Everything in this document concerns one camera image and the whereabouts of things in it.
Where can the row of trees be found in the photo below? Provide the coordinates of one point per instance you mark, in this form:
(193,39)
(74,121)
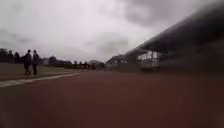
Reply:
(50,60)

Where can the pale kerb strip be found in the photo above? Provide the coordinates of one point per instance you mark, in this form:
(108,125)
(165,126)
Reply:
(30,80)

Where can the red running track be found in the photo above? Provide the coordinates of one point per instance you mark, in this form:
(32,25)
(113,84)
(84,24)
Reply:
(110,100)

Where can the grandstand building with roof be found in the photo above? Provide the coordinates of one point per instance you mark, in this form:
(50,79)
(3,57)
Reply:
(186,43)

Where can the grass field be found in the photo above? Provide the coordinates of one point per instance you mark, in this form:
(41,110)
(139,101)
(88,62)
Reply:
(13,70)

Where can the person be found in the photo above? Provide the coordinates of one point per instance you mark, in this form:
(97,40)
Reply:
(27,62)
(35,62)

